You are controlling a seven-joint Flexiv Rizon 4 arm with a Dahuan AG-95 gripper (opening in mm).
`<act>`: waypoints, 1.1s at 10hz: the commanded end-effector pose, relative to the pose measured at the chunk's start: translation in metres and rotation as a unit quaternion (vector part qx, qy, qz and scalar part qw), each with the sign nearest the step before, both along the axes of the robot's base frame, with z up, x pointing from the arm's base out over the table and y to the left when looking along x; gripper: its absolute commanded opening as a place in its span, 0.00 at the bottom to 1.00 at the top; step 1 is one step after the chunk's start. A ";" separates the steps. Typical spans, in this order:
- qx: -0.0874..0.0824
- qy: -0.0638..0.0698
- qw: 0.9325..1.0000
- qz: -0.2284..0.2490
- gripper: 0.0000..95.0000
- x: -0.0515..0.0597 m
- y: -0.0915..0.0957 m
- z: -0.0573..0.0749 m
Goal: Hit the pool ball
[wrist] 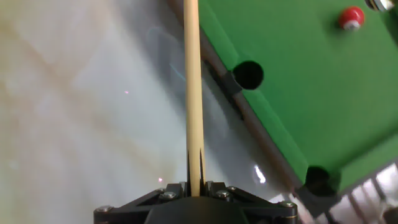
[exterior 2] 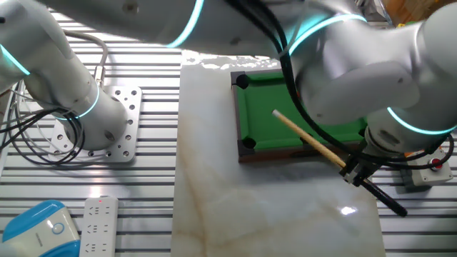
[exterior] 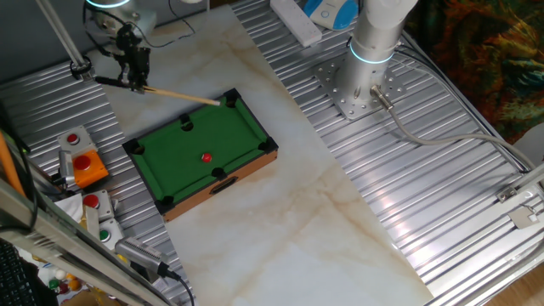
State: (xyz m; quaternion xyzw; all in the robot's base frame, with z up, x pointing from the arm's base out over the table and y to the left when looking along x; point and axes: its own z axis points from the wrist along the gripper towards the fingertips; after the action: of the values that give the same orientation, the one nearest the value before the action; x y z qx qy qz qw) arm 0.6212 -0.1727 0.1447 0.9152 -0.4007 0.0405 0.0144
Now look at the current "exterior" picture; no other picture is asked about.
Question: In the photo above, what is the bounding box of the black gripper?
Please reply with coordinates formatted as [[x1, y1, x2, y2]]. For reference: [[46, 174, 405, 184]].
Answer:
[[116, 24, 153, 94]]

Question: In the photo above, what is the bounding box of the brown box with white tissue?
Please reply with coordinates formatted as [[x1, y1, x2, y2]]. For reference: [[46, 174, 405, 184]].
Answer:
[[54, 193, 85, 225]]

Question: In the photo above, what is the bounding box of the colourful patterned cloth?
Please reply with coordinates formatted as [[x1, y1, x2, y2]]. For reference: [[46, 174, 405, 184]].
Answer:
[[403, 0, 544, 145]]

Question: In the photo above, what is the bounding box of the black keyboard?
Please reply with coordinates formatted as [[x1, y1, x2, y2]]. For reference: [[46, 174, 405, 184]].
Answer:
[[0, 240, 37, 306]]

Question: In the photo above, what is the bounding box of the wooden pool cue black butt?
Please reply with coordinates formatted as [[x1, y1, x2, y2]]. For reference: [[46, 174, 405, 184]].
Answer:
[[93, 75, 222, 107]]

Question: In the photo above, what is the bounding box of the grey box with red button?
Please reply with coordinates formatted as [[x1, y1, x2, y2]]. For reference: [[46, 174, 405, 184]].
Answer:
[[57, 125, 99, 156], [80, 190, 116, 222]]

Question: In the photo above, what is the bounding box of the small metal plate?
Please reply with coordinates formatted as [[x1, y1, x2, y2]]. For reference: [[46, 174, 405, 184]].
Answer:
[[507, 206, 541, 230]]

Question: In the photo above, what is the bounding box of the small metal bracket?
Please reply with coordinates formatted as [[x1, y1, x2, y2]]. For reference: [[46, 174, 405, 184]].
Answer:
[[496, 185, 519, 204]]

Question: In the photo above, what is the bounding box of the grey box with green button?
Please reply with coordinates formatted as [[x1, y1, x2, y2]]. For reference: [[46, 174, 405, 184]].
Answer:
[[98, 217, 125, 251]]

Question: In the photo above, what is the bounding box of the silver depth camera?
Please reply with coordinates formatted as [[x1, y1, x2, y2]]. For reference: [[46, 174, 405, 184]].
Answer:
[[114, 236, 171, 280]]

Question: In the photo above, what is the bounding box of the aluminium frame bar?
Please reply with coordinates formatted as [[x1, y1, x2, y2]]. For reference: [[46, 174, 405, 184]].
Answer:
[[0, 127, 171, 306]]

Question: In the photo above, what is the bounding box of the silver metal block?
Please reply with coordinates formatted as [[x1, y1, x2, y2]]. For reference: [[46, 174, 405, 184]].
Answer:
[[58, 149, 77, 187]]

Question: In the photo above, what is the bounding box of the green felt mini pool table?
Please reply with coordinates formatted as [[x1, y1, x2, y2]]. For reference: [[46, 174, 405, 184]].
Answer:
[[122, 88, 280, 223]]

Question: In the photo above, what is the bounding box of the orange box with red button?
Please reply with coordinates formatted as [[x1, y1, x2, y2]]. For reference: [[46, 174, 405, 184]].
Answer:
[[70, 149, 110, 190]]

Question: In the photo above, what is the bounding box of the silver perforated mounting plate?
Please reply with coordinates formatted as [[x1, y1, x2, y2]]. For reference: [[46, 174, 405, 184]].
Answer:
[[313, 54, 407, 122]]

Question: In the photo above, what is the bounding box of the thick grey cable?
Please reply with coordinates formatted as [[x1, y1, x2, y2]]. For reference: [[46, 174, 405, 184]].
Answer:
[[369, 83, 544, 171]]

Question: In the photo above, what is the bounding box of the black camera cable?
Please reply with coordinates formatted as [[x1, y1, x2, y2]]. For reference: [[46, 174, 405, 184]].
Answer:
[[163, 267, 196, 306]]

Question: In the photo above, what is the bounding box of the silver tripod pole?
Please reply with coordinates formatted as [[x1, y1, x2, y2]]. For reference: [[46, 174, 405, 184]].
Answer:
[[36, 0, 93, 82]]

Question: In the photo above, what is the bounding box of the white power strip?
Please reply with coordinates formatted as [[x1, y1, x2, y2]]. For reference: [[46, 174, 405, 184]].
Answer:
[[269, 0, 323, 48]]

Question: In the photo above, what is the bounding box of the blue and white device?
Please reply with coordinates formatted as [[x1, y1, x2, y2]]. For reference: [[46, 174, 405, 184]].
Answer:
[[303, 0, 360, 31]]

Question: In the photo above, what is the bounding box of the orange stick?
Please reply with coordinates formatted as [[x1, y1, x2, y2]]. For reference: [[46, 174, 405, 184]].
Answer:
[[0, 131, 26, 197]]

